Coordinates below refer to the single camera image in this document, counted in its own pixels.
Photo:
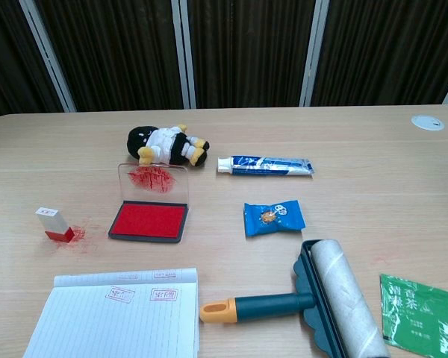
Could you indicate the lined paper notebook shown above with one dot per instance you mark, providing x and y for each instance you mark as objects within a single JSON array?
[{"x": 115, "y": 320}]

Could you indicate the red ink pad clear lid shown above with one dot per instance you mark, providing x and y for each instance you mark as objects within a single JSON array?
[{"x": 149, "y": 222}]

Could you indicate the white stamp with red base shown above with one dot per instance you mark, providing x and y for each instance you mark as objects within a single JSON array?
[{"x": 54, "y": 223}]

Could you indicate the black white plush penguin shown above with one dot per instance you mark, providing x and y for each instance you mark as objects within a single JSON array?
[{"x": 168, "y": 145}]

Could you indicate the green tea packet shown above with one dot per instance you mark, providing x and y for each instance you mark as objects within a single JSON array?
[{"x": 414, "y": 313}]

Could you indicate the blue snack packet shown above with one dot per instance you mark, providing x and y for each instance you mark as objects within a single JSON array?
[{"x": 272, "y": 218}]

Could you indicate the teal lint roller orange tip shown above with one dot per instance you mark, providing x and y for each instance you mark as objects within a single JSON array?
[{"x": 339, "y": 291}]

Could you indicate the blue white toothpaste tube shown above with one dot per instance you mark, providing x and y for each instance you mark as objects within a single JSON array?
[{"x": 269, "y": 166}]

